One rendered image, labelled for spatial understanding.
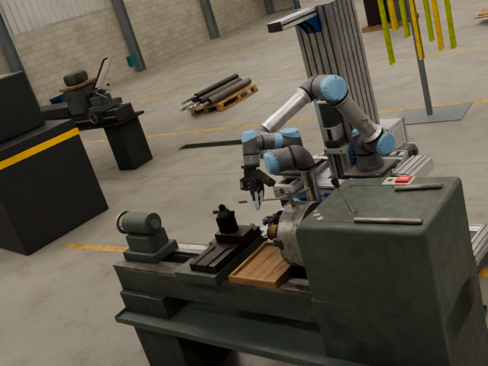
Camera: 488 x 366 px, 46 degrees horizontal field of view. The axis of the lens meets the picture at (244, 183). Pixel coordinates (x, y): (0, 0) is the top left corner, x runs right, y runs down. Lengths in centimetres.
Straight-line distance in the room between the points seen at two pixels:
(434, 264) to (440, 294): 14
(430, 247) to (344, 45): 136
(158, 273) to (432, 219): 172
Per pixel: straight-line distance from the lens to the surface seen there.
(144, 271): 351
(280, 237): 267
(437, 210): 237
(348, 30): 326
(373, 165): 309
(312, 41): 324
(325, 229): 241
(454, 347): 260
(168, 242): 357
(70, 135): 729
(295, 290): 278
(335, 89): 273
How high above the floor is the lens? 231
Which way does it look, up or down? 20 degrees down
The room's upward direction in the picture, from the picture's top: 17 degrees counter-clockwise
